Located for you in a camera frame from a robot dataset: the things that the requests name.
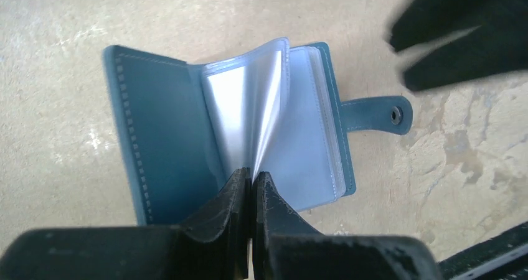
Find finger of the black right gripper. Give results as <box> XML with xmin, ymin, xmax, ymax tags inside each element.
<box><xmin>402</xmin><ymin>24</ymin><xmax>527</xmax><ymax>92</ymax></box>
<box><xmin>389</xmin><ymin>0</ymin><xmax>527</xmax><ymax>52</ymax></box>

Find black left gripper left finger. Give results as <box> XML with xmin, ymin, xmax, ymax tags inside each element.
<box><xmin>1</xmin><ymin>169</ymin><xmax>251</xmax><ymax>279</ymax></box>

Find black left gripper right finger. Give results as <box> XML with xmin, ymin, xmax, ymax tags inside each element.
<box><xmin>252</xmin><ymin>172</ymin><xmax>443</xmax><ymax>279</ymax></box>

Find blue leather card holder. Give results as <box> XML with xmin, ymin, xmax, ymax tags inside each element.
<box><xmin>103</xmin><ymin>37</ymin><xmax>413</xmax><ymax>225</ymax></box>

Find black metal base rail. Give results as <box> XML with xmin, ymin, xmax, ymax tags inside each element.
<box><xmin>438</xmin><ymin>222</ymin><xmax>527</xmax><ymax>280</ymax></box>

